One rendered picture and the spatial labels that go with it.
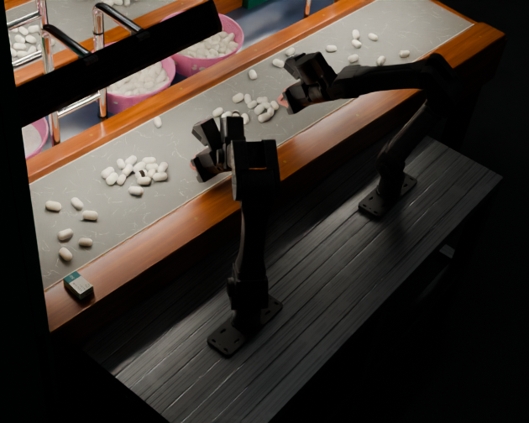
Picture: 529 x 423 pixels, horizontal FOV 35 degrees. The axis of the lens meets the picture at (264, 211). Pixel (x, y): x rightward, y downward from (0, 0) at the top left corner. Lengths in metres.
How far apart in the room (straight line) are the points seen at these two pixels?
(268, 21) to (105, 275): 1.28
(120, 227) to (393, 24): 1.25
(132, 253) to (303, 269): 0.42
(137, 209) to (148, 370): 0.43
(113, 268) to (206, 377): 0.32
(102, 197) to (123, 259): 0.23
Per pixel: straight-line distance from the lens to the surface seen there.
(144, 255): 1.96
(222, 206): 2.07
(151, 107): 2.35
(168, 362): 1.89
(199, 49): 2.62
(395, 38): 2.81
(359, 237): 2.19
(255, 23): 2.89
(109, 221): 2.07
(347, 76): 2.12
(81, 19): 2.75
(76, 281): 1.89
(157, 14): 2.73
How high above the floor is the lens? 2.23
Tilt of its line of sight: 45 degrees down
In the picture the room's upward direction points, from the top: 8 degrees clockwise
